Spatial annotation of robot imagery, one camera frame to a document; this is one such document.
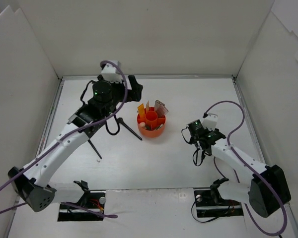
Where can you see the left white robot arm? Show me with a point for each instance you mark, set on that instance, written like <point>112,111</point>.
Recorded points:
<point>32,181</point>

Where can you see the beige makeup sponge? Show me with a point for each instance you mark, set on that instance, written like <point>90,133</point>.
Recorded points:
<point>142,124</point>

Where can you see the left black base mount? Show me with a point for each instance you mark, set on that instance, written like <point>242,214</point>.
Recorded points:
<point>90,199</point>

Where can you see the brown eyeshadow palette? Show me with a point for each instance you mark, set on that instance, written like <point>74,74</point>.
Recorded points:
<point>160,109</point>

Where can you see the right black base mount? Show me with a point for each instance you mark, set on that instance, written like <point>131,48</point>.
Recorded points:
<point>209,206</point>

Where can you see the orange round organizer container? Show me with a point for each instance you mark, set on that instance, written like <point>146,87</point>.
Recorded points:
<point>153,121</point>

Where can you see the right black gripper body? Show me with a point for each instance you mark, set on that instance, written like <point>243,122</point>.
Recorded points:
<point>197,135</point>

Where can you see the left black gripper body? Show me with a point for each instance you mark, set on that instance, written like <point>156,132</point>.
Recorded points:
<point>130,89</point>

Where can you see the small black makeup brush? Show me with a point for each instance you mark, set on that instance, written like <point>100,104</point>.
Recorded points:
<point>94,148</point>

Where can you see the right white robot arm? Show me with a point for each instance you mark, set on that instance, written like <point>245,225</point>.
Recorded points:
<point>265,189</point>

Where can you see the orange sunscreen tube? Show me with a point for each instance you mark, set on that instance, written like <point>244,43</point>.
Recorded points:
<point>142,111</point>

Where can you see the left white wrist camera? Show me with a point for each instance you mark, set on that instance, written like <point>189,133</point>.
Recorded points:
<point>110,73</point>

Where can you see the dark green round compact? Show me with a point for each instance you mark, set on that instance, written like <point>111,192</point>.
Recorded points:
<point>148,127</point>

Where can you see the large black makeup brush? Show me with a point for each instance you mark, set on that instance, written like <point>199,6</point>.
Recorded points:
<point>121,121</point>

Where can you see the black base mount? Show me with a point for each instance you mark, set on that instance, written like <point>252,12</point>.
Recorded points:
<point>209,206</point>
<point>90,199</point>

